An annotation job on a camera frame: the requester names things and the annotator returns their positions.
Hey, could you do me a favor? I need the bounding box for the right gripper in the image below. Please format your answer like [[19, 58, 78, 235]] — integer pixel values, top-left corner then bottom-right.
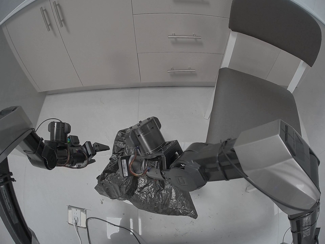
[[119, 155, 156, 180]]

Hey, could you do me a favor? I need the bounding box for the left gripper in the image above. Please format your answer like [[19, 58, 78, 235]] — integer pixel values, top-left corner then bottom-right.
[[67, 141, 110, 169]]

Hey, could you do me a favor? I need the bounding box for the black plastic bag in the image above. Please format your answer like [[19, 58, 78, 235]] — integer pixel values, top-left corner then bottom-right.
[[94, 129, 198, 219]]

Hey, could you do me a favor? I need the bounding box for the white cabinet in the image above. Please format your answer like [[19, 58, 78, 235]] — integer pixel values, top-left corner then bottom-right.
[[2, 0, 309, 94]]

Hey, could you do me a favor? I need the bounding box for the grey padded white-framed chair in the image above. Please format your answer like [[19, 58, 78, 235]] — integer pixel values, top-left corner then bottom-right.
[[204, 0, 322, 192]]

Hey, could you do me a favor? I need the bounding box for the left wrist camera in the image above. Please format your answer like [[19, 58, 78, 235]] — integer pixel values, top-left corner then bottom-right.
[[68, 135, 82, 148]]

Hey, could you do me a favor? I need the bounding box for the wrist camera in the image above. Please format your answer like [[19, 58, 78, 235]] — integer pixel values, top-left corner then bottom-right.
[[124, 127, 140, 152], [68, 135, 82, 148]]

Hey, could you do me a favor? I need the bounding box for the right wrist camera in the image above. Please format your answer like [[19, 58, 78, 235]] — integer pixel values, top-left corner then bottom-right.
[[124, 127, 140, 152]]

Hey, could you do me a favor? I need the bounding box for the white cable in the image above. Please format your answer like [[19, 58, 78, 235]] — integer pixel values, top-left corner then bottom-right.
[[73, 219, 83, 244]]

